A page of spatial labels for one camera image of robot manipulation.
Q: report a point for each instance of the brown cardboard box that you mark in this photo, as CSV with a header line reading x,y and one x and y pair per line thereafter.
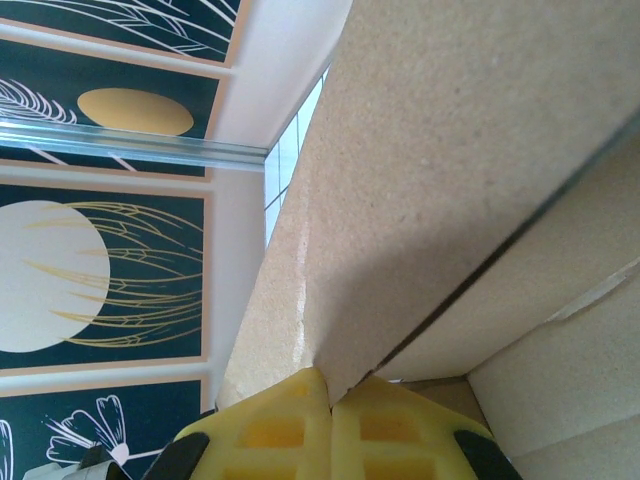
x,y
450,175

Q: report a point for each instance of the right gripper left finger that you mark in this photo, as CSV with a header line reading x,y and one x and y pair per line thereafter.
x,y
270,435

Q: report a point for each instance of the aluminium corner post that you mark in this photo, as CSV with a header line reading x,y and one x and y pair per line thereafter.
x,y
125,145

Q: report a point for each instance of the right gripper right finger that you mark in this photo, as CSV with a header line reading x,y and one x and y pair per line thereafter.
x,y
400,440

